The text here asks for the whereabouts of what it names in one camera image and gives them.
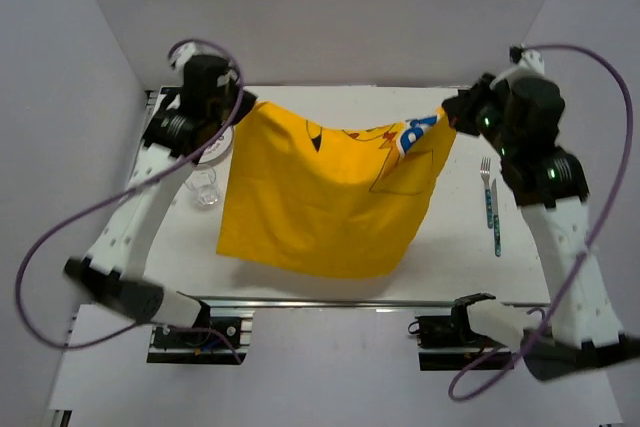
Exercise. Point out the yellow pikachu cloth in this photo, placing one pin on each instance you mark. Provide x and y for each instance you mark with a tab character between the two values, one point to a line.
326	202

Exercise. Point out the white patterned plate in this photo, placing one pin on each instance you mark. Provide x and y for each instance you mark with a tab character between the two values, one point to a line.
218	151

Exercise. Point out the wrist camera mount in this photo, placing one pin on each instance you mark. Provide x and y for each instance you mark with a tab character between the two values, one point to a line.
190	60
525	62

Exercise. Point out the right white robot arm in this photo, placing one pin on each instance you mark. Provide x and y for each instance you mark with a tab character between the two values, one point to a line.
580	331

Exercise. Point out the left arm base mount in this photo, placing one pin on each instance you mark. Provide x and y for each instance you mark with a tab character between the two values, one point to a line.
225	342

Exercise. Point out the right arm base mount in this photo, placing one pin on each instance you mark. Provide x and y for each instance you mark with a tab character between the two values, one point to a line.
442	348

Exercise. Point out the knife with blue handle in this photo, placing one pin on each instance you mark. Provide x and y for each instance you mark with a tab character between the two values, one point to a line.
496	220

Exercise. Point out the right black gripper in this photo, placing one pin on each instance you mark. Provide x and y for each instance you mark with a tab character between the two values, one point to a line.
459	109

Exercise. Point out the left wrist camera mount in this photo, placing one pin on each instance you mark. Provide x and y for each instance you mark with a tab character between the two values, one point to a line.
190	60

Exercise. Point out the clear glass cup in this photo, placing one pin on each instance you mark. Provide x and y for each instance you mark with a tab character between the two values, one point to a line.
202	184

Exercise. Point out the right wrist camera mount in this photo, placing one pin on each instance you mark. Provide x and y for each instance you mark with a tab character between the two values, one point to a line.
525	62

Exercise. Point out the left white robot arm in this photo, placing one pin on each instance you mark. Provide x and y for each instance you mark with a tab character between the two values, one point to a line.
112	271

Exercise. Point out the fork with blue handle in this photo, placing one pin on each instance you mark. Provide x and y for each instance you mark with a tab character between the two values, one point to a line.
485	173

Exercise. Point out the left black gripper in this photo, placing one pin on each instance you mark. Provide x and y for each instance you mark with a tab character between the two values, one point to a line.
247	104

